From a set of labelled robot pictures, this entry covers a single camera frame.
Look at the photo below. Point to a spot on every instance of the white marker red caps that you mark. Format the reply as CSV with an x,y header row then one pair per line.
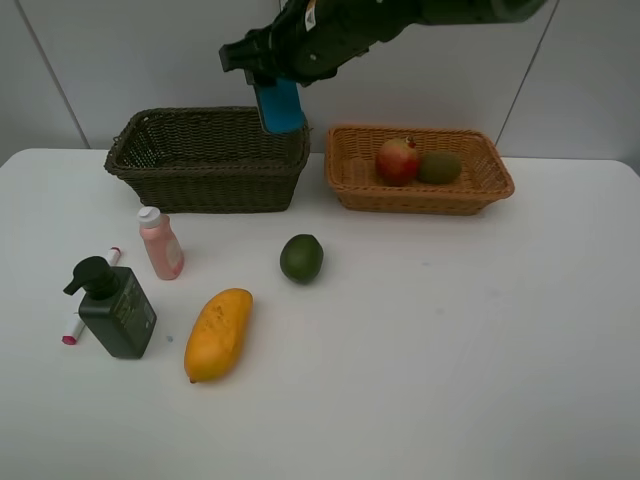
x,y
76,325

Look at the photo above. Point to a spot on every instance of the pink bottle white cap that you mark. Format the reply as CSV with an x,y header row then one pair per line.
x,y
162,247

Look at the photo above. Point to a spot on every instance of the brown kiwi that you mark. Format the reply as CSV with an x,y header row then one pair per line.
x,y
439,167

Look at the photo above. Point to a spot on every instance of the green lime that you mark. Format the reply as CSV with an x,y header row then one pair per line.
x,y
301,259

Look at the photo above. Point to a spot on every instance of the orange wicker basket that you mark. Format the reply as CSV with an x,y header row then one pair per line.
x,y
350,171

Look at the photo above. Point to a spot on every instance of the dark green pump bottle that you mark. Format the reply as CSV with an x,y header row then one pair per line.
x,y
114,307

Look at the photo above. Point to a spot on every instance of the red green pomegranate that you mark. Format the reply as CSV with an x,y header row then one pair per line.
x,y
397,161

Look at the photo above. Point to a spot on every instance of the dark brown wicker basket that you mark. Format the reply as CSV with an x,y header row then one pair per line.
x,y
208,160

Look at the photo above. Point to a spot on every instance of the blue board eraser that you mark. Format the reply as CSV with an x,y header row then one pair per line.
x,y
279,107

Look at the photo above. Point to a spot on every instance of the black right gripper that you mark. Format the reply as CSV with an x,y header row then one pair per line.
x,y
311,40

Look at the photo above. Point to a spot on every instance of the yellow mango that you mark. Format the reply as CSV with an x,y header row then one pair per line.
x,y
218,336

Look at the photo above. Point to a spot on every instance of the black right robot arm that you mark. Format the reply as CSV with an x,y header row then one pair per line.
x,y
447,12

